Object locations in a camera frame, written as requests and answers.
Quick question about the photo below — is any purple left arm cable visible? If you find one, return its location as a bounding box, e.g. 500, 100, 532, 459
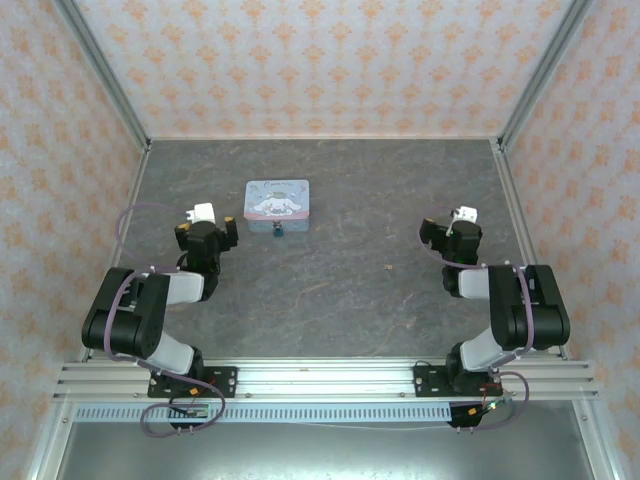
102, 201, 228, 438

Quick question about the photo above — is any aluminium table side rail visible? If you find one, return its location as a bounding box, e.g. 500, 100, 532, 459
490, 139, 574, 362
77, 142, 151, 364

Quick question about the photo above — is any aluminium corner post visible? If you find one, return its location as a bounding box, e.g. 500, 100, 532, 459
497, 0, 599, 153
53, 0, 153, 153

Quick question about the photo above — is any pastel cartoon tin box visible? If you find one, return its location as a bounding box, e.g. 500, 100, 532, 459
243, 179, 312, 235

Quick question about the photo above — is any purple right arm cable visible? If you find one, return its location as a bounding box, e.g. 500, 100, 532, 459
418, 203, 537, 432

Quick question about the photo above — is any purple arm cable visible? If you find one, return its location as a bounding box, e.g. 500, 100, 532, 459
418, 203, 537, 432
102, 201, 228, 438

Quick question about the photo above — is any aluminium front frame rail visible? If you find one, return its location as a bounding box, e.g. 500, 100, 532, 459
51, 356, 600, 403

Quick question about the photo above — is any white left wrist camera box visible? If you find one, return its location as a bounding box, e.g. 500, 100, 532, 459
184, 201, 218, 225

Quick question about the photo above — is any small green circuit board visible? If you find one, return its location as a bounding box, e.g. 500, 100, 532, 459
168, 403, 210, 420

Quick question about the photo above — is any white slotted cable duct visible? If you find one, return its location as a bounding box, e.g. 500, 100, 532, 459
73, 403, 454, 424

